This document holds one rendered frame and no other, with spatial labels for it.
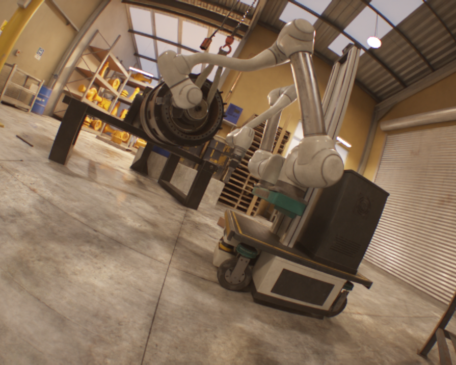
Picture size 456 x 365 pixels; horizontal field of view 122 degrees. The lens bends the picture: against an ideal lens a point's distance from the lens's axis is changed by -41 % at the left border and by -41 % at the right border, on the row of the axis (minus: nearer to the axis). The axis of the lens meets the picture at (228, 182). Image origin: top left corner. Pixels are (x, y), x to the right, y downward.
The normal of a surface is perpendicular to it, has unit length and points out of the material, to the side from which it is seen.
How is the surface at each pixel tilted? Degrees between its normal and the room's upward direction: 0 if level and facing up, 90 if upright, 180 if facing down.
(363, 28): 167
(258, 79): 90
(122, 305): 0
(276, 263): 90
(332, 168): 95
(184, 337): 0
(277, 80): 90
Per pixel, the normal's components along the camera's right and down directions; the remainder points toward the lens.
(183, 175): 0.12, 0.07
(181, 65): 0.42, 0.33
